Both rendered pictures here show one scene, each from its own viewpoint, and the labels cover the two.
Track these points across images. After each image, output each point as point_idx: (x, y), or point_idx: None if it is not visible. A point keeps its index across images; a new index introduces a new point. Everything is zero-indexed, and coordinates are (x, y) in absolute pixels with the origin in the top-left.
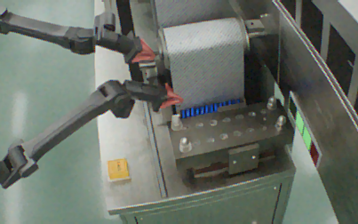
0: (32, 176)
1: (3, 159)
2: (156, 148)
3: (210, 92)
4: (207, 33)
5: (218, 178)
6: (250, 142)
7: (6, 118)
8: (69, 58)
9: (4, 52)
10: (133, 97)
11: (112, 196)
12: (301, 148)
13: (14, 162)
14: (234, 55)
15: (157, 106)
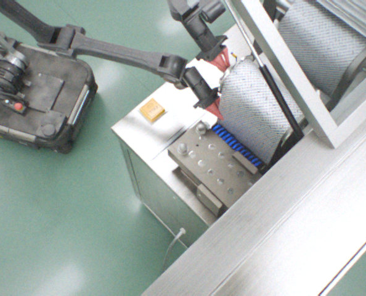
0: (172, 25)
1: (56, 27)
2: (192, 124)
3: (243, 135)
4: (262, 100)
5: (190, 190)
6: (218, 198)
7: None
8: None
9: None
10: (186, 83)
11: (126, 122)
12: None
13: (58, 39)
14: (270, 136)
15: (195, 106)
